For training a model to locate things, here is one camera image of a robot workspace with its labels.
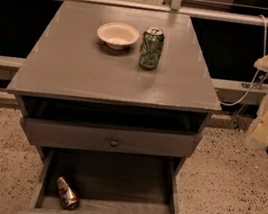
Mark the crushed orange soda can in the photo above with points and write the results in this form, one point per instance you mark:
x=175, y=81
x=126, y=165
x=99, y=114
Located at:
x=68, y=198

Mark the grey wooden drawer cabinet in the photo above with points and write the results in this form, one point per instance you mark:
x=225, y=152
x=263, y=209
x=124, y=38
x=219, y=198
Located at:
x=44, y=106

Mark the round metal drawer knob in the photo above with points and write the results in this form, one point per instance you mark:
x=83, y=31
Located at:
x=113, y=142

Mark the green soda can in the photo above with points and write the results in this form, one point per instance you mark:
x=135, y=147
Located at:
x=151, y=48

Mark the open grey middle drawer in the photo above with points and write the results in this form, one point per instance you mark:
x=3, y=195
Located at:
x=106, y=183

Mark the closed grey upper drawer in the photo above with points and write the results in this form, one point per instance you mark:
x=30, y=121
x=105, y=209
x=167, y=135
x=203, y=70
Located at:
x=75, y=135

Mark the white paper bowl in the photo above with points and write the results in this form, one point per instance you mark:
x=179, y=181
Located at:
x=118, y=35

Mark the grey metal railing frame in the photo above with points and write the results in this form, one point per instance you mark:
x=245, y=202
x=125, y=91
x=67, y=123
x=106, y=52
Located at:
x=123, y=1

